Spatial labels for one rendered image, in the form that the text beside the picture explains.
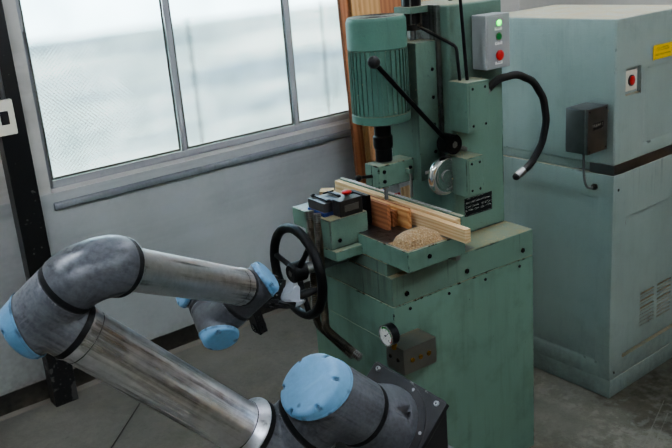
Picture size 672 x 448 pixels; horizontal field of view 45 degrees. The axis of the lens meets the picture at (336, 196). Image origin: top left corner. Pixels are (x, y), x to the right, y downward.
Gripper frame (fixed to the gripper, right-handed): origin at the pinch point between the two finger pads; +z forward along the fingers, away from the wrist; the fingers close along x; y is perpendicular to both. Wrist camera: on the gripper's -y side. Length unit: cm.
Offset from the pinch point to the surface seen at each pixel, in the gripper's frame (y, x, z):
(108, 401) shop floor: -80, 122, 3
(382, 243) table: 20.6, -7.9, 17.8
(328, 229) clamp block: 20.7, 4.7, 7.6
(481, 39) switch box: 84, -5, 41
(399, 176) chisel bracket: 39, 7, 32
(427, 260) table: 19.2, -19.2, 25.4
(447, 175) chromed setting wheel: 43, -3, 41
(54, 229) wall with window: -15, 141, -25
